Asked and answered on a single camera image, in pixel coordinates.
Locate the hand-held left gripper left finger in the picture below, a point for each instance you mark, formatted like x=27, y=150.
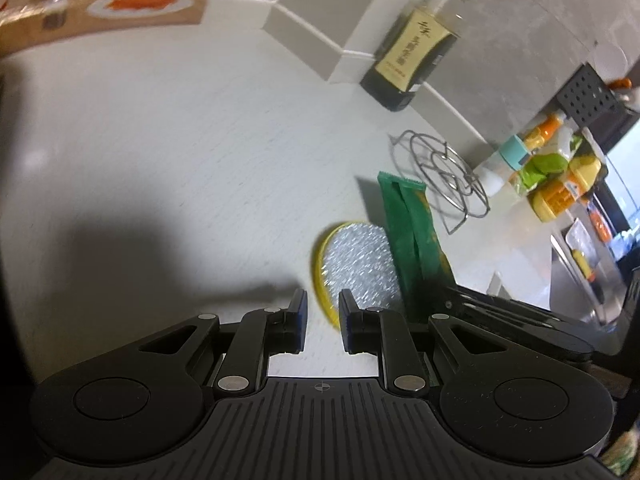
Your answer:
x=300, y=320

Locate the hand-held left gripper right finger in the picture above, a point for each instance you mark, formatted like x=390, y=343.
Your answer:
x=346, y=322

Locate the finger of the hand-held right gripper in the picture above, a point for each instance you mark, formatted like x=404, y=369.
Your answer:
x=500, y=305
x=540, y=337

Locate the yellow silver scouring pad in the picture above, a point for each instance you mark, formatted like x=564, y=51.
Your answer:
x=357, y=265

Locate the long green wrapper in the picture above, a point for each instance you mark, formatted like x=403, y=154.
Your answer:
x=415, y=250

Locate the steel sink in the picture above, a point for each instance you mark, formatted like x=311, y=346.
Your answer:
x=565, y=270

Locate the yellow bottle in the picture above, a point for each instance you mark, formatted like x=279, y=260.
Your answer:
x=560, y=195

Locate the metal steaming rack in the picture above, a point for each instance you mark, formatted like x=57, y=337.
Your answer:
x=450, y=176

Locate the salt shaker teal lid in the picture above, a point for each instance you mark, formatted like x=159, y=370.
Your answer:
x=515, y=152

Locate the orange detergent bottle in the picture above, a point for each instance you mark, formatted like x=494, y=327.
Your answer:
x=542, y=132

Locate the white orange kitchen tool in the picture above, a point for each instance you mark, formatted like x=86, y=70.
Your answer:
x=620, y=83

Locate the dark soy sauce bottle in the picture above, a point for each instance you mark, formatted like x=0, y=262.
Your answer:
x=405, y=60

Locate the grey perforated wall rack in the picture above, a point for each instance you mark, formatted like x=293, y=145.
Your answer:
x=587, y=92

